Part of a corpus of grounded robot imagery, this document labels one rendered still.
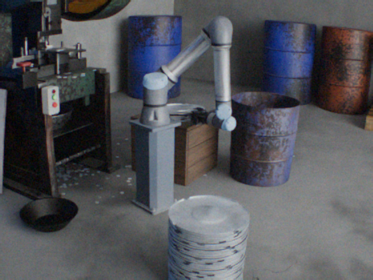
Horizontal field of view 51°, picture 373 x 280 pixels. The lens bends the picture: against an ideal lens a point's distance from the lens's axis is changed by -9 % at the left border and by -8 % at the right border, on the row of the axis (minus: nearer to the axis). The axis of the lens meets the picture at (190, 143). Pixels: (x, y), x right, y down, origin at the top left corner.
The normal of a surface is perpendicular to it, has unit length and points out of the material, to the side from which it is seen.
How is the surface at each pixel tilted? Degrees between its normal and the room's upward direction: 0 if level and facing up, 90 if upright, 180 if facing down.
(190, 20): 90
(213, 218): 0
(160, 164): 90
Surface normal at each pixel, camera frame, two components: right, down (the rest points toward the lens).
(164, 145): 0.70, 0.26
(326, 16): -0.49, 0.27
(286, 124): 0.40, 0.35
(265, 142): -0.07, 0.36
